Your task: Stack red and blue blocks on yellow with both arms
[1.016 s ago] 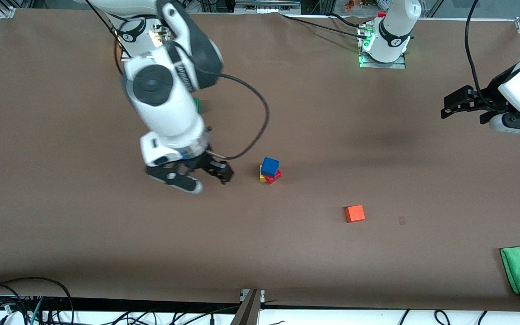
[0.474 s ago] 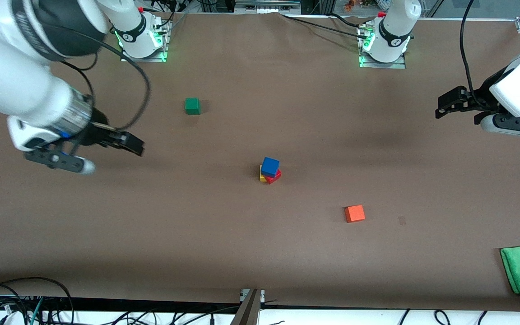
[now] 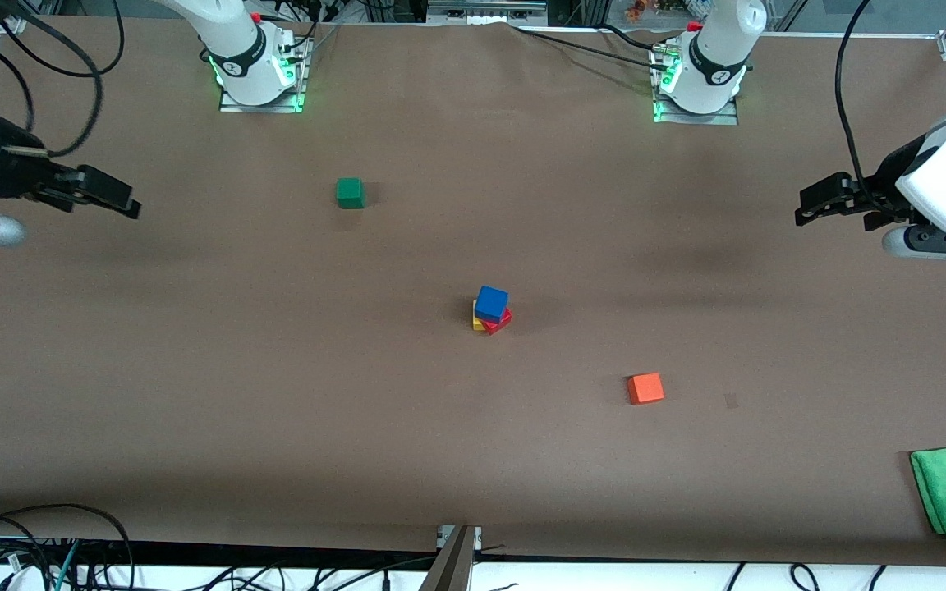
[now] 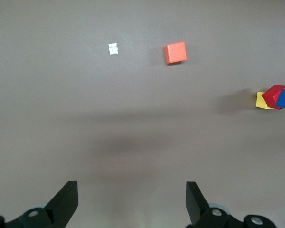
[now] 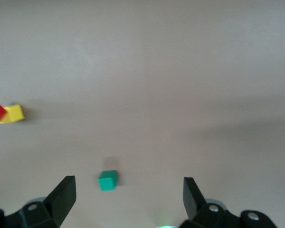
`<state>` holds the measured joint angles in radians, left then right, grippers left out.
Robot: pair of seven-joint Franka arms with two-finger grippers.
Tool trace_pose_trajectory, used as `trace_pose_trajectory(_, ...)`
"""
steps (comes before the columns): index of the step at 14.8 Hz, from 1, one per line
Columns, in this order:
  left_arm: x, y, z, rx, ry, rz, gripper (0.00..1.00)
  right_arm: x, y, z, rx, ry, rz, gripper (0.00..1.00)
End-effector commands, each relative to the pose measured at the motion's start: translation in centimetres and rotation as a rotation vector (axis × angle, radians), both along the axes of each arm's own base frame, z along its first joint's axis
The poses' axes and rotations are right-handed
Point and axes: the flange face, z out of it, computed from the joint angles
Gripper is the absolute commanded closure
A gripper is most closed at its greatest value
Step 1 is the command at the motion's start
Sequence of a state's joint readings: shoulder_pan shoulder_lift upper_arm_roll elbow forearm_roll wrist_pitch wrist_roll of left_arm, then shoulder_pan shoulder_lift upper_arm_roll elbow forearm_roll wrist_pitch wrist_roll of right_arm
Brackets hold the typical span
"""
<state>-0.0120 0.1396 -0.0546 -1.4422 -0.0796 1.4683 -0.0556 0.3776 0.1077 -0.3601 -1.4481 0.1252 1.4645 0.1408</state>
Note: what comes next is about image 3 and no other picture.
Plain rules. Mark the blue wooden block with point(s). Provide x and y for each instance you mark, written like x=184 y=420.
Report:
x=491 y=302

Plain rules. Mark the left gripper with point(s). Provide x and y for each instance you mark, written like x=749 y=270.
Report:
x=882 y=194

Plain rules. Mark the yellow wooden block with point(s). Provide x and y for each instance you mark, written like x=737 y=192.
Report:
x=477 y=322

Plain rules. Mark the aluminium camera mount post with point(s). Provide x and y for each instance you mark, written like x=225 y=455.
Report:
x=450 y=562

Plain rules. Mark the brown table cover mat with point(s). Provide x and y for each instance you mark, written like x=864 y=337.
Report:
x=473 y=451

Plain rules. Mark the red wooden block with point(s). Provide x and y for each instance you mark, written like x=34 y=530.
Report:
x=499 y=322

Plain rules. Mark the orange wooden block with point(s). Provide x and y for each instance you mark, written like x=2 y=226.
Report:
x=645 y=388

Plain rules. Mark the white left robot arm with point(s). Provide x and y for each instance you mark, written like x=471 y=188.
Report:
x=719 y=49

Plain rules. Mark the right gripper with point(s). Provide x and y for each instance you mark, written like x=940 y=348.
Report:
x=6 y=176

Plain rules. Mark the green wooden block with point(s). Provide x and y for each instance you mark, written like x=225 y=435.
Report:
x=350 y=193

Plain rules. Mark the aluminium arm base plate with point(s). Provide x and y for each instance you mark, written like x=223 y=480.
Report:
x=695 y=120
x=259 y=107

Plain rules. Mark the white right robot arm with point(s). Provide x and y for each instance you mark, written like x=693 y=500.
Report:
x=235 y=49

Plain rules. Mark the aluminium frame rail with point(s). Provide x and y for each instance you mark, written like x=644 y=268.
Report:
x=481 y=10

